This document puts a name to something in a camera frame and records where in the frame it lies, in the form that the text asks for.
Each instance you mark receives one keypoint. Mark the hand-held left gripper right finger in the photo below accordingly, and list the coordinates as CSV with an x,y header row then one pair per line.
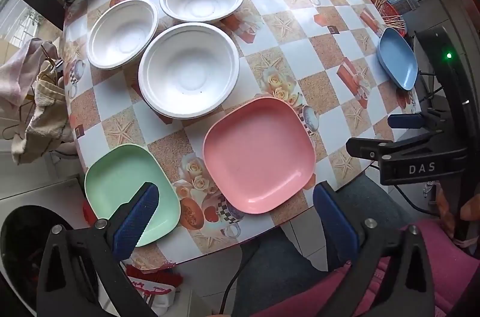
x,y
333,221

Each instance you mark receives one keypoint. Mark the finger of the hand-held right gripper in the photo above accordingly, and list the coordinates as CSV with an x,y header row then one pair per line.
x,y
369,148
405,121

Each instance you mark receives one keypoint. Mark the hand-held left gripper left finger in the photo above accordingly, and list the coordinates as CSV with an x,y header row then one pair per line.
x,y
137,219

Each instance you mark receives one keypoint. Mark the green square plate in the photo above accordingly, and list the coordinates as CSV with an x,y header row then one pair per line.
x,y
112,182

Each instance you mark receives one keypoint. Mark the blue square plate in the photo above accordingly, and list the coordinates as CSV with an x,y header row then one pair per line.
x,y
397,58

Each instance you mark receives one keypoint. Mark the pink square plate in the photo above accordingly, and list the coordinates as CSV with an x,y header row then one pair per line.
x,y
258,155

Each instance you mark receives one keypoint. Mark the red paper decoration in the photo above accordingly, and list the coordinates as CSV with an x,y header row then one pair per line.
x,y
150,279

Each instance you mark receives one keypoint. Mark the person's grey pants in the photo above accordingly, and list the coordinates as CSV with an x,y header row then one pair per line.
x,y
281,264

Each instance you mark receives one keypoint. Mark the person's pink garment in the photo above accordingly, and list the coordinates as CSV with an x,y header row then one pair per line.
x,y
450,264

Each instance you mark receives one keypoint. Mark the red basket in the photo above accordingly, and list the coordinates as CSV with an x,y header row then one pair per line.
x,y
392,11

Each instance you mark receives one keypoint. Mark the printed checkered tablecloth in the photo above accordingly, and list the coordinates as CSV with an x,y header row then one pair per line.
x,y
300,39

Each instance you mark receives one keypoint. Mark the beige cloth bag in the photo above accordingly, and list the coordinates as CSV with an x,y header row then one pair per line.
x,y
45,114

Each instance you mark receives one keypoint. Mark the pink cloth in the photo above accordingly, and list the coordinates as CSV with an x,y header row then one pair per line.
x,y
22,73

